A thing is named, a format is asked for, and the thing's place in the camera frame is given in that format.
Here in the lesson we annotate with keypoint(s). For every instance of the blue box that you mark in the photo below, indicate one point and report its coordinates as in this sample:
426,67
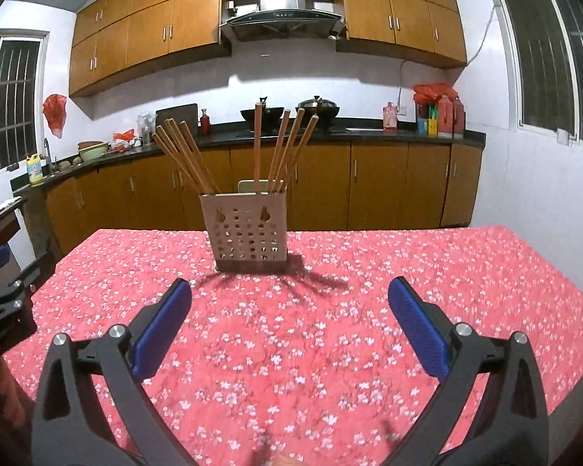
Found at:
421,124

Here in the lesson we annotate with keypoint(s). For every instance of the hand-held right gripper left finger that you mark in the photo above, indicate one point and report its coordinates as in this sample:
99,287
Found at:
160,330

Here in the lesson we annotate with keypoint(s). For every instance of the red cooking oil bottle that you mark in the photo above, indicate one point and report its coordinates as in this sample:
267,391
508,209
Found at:
445,116
459,117

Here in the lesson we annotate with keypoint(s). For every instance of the wooden base cabinets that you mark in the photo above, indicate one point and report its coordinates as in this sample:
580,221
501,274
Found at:
379,184

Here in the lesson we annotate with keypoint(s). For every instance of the black wok with lid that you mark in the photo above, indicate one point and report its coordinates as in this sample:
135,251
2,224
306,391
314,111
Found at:
326,109

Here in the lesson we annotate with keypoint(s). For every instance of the pink plastic bottle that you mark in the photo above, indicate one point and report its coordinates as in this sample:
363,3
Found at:
390,117

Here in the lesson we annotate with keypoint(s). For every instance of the red plastic bag on counter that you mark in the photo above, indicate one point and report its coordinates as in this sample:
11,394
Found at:
124,136

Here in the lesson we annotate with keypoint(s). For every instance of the dark side desk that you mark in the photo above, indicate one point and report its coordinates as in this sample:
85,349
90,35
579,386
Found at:
0,233

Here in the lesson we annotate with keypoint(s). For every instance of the red plastic bag on wall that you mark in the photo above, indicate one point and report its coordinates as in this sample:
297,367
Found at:
56,111

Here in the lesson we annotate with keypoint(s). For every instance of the white cloth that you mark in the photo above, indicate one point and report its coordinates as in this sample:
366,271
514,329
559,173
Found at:
2,205

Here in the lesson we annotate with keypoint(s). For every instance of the kitchen faucet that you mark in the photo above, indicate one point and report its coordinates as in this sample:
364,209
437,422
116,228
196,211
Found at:
46,148

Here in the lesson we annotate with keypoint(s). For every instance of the wall socket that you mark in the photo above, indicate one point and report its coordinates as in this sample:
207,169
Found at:
403,109

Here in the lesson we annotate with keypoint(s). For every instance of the clear plastic bag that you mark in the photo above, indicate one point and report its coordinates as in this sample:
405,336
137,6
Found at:
145,126

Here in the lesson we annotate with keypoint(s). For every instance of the beige perforated chopstick holder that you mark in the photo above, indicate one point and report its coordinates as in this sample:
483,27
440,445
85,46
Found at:
245,233

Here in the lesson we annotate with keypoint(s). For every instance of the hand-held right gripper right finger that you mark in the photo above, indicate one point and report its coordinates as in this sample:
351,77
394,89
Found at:
420,330

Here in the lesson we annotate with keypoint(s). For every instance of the yellow detergent bottle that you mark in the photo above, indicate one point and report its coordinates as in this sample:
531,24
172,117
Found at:
35,170

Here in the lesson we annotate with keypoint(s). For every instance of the white cup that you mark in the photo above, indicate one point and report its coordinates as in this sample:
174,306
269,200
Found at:
562,137

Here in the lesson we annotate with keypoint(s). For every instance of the black kitchen countertop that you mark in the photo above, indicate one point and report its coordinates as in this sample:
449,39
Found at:
369,135

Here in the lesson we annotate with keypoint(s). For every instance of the dark cutting board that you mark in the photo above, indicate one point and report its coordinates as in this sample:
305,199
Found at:
165,112

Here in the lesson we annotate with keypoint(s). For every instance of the stacked bowls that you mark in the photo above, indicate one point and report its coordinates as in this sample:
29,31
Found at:
93,151

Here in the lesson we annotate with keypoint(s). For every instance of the red floral tablecloth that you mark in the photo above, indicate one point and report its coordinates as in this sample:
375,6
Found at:
320,349

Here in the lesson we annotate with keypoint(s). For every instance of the wooden wall cabinets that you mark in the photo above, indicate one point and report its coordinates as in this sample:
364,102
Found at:
150,34

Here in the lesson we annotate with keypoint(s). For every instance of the small red sauce bottle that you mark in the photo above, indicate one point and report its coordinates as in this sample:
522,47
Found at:
204,122

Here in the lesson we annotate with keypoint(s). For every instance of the barred window with white frame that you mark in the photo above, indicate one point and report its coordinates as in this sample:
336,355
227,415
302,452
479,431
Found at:
539,58
14,107

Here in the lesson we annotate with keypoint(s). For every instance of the green bottle with yellow label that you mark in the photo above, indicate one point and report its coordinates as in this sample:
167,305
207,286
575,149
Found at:
433,124

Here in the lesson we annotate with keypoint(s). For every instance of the red plastic bag over bottles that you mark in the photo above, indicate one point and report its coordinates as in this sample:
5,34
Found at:
432,91

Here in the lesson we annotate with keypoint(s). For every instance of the pale chair back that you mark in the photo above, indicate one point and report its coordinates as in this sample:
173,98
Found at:
245,187

